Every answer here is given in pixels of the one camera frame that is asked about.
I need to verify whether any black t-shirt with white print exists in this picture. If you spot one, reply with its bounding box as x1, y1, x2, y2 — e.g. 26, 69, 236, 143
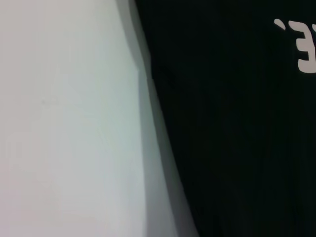
134, 0, 316, 237

